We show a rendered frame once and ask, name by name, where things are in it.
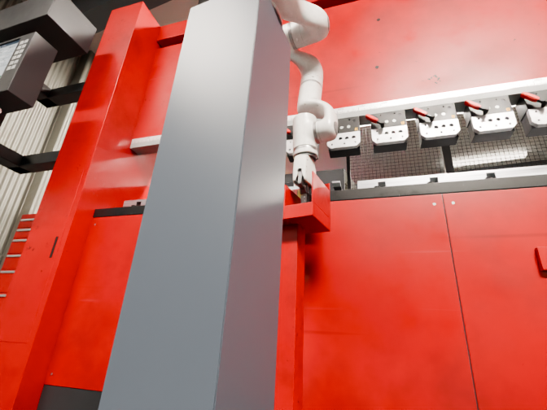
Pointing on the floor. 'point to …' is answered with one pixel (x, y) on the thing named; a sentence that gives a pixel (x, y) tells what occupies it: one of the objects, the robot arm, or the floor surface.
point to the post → (447, 159)
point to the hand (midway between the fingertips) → (306, 201)
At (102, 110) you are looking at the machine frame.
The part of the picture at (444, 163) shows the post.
